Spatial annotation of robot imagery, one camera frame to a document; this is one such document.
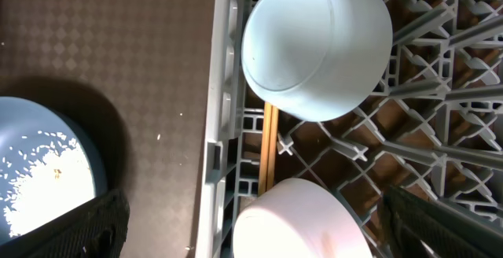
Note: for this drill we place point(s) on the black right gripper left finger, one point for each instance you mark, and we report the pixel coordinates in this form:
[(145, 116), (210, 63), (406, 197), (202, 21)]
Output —
[(97, 228)]

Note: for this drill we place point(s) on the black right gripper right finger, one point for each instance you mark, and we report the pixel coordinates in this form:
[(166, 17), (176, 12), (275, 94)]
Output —
[(414, 227)]

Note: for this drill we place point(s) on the leftover rice pile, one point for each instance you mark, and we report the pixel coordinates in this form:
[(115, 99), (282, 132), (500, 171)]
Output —
[(43, 176)]

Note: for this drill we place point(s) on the dark blue plate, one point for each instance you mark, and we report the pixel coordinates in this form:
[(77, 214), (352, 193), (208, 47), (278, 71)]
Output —
[(23, 117)]

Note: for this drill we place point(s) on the pink bowl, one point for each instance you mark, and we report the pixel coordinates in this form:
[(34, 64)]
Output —
[(297, 218)]

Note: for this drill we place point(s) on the light blue saucer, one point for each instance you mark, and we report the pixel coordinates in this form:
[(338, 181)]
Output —
[(316, 60)]

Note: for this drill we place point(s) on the grey dishwasher rack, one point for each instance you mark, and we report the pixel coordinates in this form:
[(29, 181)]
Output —
[(432, 125)]

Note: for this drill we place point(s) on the brown serving tray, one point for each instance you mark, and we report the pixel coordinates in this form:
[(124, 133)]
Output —
[(133, 74)]

